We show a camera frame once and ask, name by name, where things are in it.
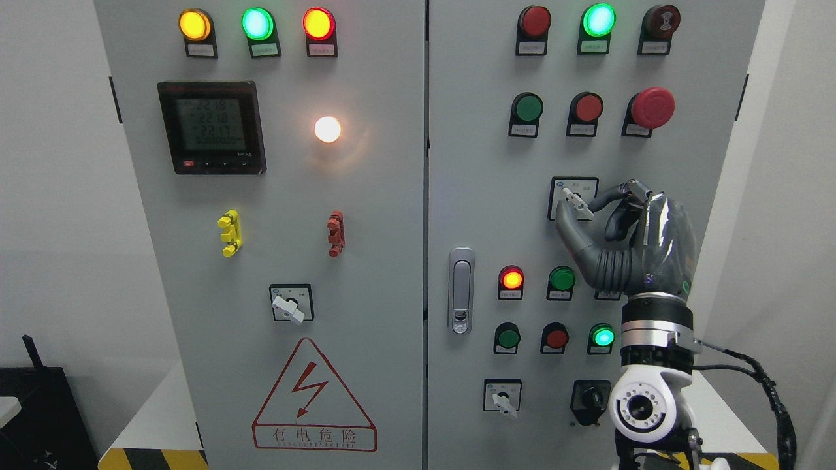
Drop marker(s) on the green indicator light top left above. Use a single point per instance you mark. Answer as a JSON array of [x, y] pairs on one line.
[[259, 27]]

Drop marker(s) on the green push button upper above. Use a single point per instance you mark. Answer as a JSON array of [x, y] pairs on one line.
[[526, 110]]

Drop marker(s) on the silver door handle lock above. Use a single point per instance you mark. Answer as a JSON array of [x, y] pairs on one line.
[[460, 289]]

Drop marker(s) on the gray robotic hand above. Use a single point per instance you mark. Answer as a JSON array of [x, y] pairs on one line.
[[662, 251]]

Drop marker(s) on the dark red buzzer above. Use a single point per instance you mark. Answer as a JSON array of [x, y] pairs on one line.
[[657, 28]]

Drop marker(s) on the white glowing lamp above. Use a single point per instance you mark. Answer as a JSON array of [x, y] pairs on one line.
[[327, 129]]

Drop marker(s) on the green indicator light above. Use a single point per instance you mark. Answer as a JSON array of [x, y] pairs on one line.
[[595, 28], [259, 27], [560, 284]]

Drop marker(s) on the gray rotary switch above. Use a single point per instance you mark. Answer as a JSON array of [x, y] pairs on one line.
[[502, 396], [578, 191]]

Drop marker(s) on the green push button lower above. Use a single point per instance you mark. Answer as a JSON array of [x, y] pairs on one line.
[[506, 339]]

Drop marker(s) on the black rotary switch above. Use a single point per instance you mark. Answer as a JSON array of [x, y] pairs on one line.
[[589, 401]]

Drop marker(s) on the red emergency stop button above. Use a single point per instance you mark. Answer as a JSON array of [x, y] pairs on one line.
[[648, 110]]

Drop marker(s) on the red indicator light top right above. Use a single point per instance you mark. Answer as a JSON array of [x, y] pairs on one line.
[[532, 29]]

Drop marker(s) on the gray electrical cabinet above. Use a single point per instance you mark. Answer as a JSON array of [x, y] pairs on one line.
[[423, 91]]

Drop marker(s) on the red push button upper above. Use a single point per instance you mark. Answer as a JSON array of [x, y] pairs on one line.
[[585, 110]]

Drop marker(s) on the red danger warning sticker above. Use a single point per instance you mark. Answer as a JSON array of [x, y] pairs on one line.
[[310, 408]]

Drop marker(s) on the green indicator light middle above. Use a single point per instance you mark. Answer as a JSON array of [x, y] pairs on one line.
[[560, 284]]

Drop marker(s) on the red push button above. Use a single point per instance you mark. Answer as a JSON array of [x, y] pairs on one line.
[[585, 110], [554, 339]]

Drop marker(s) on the lit red indicator light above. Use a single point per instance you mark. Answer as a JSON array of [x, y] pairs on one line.
[[511, 283]]

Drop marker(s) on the lit green push button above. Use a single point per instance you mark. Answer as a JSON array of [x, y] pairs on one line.
[[601, 339]]

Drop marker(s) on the black digital power meter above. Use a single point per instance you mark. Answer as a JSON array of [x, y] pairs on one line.
[[213, 127]]

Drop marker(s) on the yellow terminal connector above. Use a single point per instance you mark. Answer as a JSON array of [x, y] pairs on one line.
[[230, 226]]

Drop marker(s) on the gray rotary switch left door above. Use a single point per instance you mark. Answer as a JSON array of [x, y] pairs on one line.
[[292, 302]]

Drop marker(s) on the yellow indicator light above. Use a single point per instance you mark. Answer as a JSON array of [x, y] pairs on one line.
[[198, 31]]

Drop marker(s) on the red push button lower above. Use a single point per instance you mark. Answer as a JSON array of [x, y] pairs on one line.
[[554, 339]]

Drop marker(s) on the green indicator light top right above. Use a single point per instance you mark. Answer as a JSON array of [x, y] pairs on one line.
[[595, 28]]

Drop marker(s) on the red terminal connector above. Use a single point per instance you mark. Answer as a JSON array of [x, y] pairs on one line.
[[337, 235]]

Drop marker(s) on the black box with antenna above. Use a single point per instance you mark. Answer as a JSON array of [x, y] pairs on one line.
[[48, 432]]

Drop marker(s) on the red orange indicator light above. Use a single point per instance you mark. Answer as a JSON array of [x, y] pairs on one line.
[[320, 31]]

